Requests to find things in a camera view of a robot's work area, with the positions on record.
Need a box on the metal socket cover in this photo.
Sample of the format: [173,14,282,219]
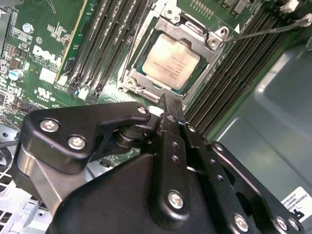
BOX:
[126,17,220,103]

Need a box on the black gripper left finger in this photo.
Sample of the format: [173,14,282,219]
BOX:
[11,94,191,224]

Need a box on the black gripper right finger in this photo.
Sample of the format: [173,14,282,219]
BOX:
[168,95,305,234]

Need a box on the silver CPU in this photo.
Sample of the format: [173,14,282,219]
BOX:
[141,33,202,90]

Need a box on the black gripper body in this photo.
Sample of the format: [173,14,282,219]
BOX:
[48,153,230,234]

